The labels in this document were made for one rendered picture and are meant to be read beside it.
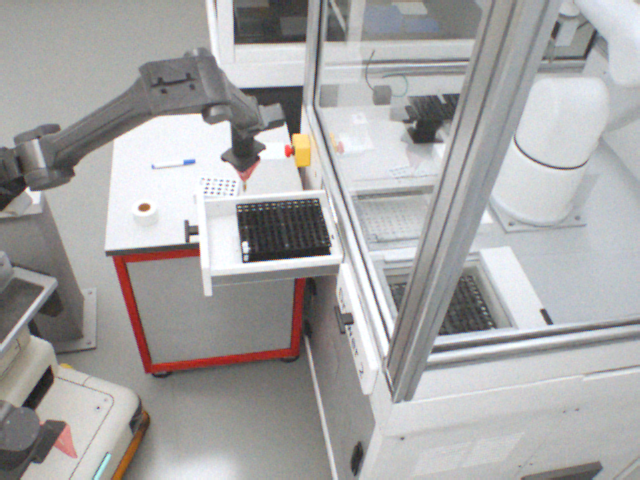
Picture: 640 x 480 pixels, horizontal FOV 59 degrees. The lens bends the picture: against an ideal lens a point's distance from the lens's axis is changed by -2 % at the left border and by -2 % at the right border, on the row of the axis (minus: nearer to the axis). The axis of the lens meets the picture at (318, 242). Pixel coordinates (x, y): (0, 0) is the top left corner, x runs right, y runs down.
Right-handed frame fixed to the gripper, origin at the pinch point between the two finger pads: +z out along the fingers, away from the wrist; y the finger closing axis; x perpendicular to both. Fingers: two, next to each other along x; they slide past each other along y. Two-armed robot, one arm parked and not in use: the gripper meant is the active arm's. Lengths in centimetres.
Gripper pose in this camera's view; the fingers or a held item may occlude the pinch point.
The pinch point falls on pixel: (244, 177)
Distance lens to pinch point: 150.2
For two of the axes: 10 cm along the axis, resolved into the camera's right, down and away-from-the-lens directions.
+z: -0.6, 6.3, 7.7
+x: -8.0, -4.9, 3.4
